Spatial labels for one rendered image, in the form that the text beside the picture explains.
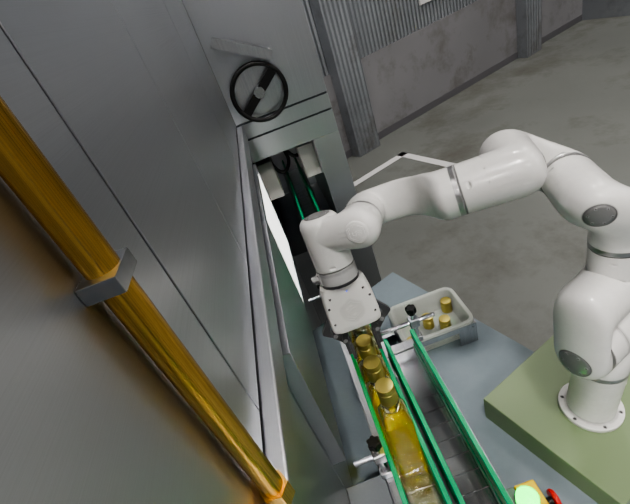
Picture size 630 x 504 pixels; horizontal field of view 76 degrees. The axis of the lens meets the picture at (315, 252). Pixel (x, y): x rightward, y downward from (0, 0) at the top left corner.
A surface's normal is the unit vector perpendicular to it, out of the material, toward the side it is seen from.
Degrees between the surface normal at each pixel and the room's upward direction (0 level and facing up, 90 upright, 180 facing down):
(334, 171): 90
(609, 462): 4
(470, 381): 0
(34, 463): 90
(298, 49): 90
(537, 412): 4
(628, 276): 86
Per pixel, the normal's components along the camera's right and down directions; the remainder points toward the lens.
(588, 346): -0.66, 0.55
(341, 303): 0.06, 0.29
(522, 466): -0.30, -0.78
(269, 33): 0.18, 0.51
